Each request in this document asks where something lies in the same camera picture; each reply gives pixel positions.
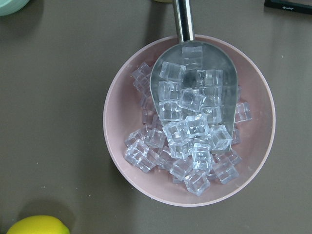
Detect clear plastic ice cubes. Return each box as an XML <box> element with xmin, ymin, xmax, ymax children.
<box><xmin>124</xmin><ymin>42</ymin><xmax>250</xmax><ymax>196</ymax></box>

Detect pink bowl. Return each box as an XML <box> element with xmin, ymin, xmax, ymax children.
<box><xmin>103</xmin><ymin>35</ymin><xmax>276</xmax><ymax>207</ymax></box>

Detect metal ice scoop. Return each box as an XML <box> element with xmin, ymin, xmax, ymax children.
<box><xmin>150</xmin><ymin>0</ymin><xmax>238</xmax><ymax>153</ymax></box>

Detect yellow lemon near lime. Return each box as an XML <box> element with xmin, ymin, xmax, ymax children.
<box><xmin>7</xmin><ymin>215</ymin><xmax>70</xmax><ymax>234</ymax></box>

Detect mint green bowl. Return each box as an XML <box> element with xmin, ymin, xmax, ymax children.
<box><xmin>0</xmin><ymin>0</ymin><xmax>29</xmax><ymax>17</ymax></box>

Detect black tray with glasses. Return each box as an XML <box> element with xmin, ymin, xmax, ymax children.
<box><xmin>264</xmin><ymin>0</ymin><xmax>312</xmax><ymax>15</ymax></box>

